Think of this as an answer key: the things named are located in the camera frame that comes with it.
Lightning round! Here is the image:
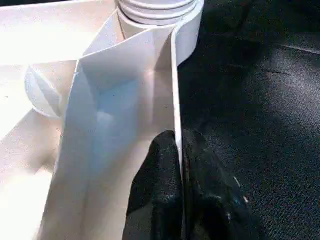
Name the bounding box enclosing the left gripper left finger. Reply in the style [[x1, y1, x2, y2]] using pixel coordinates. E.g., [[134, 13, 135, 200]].
[[121, 129, 185, 240]]

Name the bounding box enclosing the white plastic table leg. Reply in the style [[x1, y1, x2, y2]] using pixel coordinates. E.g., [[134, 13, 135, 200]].
[[114, 0, 201, 27]]

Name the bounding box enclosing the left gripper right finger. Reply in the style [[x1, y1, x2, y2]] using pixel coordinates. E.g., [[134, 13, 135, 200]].
[[181, 129, 261, 240]]

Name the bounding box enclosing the black mat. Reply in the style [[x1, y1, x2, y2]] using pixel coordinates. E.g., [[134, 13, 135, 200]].
[[176, 0, 320, 240]]

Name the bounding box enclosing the white plastic table top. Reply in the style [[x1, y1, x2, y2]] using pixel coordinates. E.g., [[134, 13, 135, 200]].
[[0, 0, 203, 240]]

